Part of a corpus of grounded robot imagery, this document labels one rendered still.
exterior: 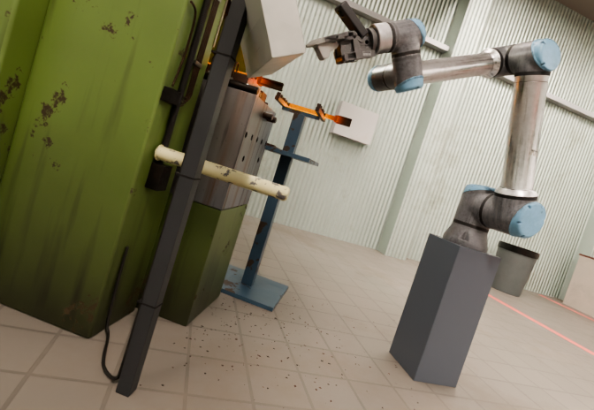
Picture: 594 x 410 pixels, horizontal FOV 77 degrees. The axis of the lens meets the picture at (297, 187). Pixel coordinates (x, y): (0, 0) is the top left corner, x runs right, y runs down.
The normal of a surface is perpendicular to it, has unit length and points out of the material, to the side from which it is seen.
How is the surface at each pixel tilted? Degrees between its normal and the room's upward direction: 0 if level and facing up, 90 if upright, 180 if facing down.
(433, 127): 90
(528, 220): 95
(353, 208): 90
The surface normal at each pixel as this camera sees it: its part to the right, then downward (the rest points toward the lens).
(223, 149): -0.13, 0.02
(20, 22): 0.94, 0.31
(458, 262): 0.24, 0.13
